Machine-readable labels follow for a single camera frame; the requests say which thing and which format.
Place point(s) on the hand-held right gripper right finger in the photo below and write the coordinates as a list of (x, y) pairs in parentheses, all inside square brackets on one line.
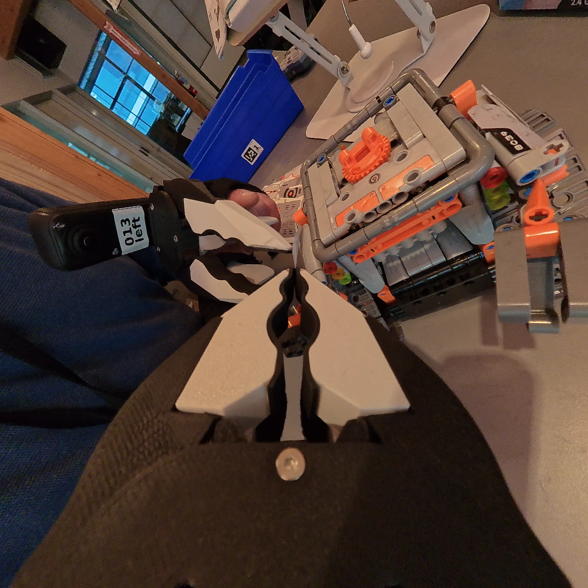
[(358, 367)]

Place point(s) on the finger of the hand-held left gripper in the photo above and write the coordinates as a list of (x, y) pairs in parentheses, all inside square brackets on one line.
[(206, 280), (229, 223)]

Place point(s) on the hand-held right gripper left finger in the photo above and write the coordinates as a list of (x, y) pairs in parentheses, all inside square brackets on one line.
[(229, 367)]

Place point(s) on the small black toy part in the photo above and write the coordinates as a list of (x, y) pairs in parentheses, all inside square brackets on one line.
[(294, 344)]

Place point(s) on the grey orange tracked toy robot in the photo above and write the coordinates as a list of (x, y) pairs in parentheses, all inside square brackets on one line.
[(413, 151)]

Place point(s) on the blue plastic bin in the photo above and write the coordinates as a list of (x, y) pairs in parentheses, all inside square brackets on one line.
[(239, 119)]

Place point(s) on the white book stand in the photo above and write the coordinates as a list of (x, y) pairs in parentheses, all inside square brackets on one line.
[(413, 59)]

